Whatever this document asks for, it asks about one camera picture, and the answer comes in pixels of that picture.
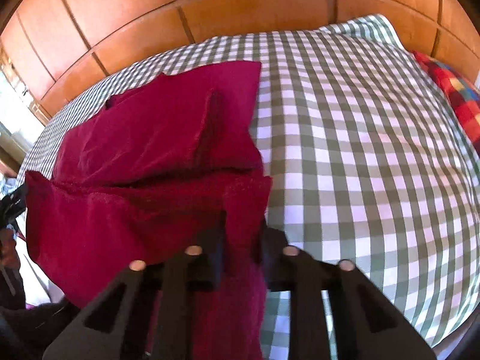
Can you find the dark red t-shirt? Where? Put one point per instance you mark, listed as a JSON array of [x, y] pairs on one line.
[[156, 166]]

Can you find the window with frame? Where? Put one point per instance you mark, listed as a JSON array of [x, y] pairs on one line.
[[20, 128]]

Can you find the multicolour plaid pillow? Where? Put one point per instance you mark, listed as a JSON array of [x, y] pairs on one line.
[[462, 96]]

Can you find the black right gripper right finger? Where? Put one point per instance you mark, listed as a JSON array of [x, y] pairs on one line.
[[335, 311]]

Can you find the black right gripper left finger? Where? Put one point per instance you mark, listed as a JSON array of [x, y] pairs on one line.
[[146, 311]]

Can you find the green checkered bed sheet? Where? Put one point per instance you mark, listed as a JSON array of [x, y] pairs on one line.
[[367, 159]]

